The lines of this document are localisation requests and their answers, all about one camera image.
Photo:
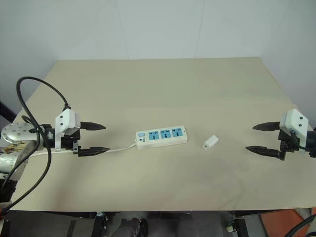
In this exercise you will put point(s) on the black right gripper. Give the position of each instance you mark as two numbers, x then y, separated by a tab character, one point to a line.
288	143

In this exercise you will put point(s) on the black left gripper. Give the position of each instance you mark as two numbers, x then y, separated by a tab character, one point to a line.
67	142

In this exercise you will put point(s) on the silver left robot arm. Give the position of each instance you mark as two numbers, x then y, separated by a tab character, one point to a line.
14	150

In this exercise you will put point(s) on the white plug adapter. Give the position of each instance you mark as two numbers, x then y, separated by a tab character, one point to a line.
210	142

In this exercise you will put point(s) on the white power strip blue sockets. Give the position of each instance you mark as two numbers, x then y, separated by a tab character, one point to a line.
161	138

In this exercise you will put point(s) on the orange floor panel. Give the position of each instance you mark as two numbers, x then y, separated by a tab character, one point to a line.
279	222

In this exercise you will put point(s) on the black slanted bar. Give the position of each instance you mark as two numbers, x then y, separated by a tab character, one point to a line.
6	111

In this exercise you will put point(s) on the dark grey rounded shape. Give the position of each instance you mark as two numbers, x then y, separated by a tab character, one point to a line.
132	225

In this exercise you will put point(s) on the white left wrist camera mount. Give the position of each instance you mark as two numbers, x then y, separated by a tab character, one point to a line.
67	120

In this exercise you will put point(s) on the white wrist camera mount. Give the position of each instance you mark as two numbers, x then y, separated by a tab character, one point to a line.
295	123
67	120

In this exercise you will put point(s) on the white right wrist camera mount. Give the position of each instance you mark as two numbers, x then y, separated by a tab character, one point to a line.
295	123

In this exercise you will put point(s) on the black metal table frame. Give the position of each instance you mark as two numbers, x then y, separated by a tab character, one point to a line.
98	222

